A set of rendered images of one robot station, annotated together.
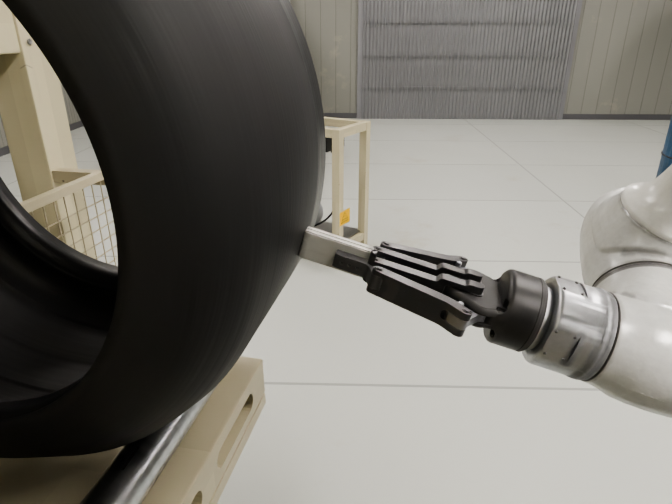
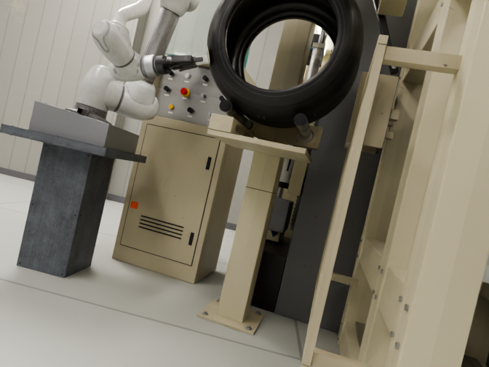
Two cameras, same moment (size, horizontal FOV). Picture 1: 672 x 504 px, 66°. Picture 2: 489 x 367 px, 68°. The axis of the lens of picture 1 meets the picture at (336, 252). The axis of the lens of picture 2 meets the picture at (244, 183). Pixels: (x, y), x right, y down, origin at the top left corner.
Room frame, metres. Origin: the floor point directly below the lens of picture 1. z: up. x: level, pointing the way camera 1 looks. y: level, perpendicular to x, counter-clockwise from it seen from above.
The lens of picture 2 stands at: (1.93, 0.34, 0.66)
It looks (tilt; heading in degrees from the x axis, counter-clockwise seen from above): 1 degrees down; 183
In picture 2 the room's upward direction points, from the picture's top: 13 degrees clockwise
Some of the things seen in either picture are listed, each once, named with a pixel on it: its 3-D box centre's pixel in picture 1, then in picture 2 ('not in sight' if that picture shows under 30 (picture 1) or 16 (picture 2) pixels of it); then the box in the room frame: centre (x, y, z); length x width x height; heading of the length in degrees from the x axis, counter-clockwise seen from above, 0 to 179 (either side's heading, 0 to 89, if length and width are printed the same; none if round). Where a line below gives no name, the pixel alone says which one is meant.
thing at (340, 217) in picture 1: (312, 187); not in sight; (3.03, 0.14, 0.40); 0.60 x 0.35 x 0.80; 58
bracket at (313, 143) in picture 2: not in sight; (276, 129); (0.29, 0.35, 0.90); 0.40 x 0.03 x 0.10; 79
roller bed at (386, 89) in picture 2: not in sight; (370, 114); (0.33, 0.73, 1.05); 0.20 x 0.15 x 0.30; 169
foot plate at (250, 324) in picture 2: not in sight; (232, 314); (0.21, 0.35, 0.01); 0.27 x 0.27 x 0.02; 79
